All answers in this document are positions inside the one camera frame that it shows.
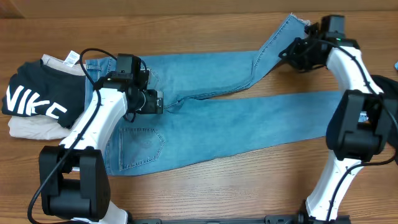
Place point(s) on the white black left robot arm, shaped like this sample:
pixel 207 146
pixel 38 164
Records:
pixel 74 185

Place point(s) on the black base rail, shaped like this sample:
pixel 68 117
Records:
pixel 268 219

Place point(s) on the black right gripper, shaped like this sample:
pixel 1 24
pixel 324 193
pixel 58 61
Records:
pixel 292 50

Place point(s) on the blue denim jeans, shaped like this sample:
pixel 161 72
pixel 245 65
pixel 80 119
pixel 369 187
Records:
pixel 198 125

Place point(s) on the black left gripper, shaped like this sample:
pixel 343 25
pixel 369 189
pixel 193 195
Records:
pixel 155 102

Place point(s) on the black shirt white letters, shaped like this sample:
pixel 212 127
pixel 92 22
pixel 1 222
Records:
pixel 37 89

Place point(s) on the black garment right side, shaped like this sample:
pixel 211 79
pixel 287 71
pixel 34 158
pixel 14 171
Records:
pixel 389 88

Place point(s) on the folded beige garment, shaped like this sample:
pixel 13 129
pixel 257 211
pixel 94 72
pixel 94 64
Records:
pixel 43 127

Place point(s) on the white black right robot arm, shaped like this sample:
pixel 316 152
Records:
pixel 360 125

